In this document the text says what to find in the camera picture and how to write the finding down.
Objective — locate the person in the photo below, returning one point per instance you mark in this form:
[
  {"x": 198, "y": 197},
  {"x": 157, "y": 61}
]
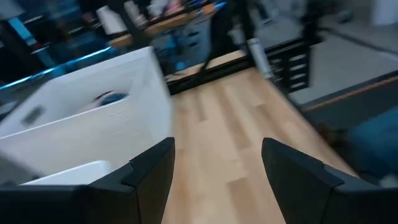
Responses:
[{"x": 373, "y": 140}]

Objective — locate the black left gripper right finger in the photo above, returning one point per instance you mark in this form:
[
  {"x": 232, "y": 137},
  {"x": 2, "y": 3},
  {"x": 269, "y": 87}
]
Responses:
[{"x": 298, "y": 193}]

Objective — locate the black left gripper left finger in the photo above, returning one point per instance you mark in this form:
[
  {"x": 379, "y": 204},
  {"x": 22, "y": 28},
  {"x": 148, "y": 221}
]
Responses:
[{"x": 149, "y": 193}]

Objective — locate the wooden workbench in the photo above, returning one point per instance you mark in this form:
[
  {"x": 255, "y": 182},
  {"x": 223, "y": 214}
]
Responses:
[{"x": 161, "y": 26}]

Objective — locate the silver aluminium frame post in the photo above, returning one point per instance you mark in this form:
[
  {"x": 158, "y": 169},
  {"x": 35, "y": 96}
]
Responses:
[{"x": 259, "y": 57}]

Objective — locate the white cylindrical container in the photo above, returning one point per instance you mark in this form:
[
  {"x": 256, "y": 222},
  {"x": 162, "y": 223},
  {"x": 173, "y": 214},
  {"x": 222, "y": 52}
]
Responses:
[{"x": 110, "y": 20}]

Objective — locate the black aluminium table frame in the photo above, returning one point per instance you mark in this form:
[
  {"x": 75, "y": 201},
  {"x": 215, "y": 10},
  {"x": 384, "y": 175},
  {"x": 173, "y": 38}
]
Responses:
[{"x": 217, "y": 72}]

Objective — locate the white perforated plastic basket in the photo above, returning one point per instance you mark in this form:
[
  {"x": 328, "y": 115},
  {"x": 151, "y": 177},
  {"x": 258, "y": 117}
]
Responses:
[
  {"x": 102, "y": 137},
  {"x": 74, "y": 175}
]

